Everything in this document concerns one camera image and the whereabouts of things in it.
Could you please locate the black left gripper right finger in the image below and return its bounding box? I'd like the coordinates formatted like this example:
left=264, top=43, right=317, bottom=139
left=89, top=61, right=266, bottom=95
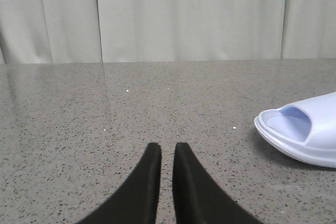
left=173, top=143, right=261, bottom=223

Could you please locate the light blue slipper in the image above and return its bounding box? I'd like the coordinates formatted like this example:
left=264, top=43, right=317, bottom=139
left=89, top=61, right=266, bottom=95
left=254, top=92, right=335, bottom=168

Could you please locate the white curtain backdrop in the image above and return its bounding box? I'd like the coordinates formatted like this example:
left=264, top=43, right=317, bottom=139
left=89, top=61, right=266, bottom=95
left=1, top=0, right=335, bottom=64

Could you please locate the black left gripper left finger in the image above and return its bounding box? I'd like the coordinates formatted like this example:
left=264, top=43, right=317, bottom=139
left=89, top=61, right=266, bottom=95
left=79, top=143, right=161, bottom=223

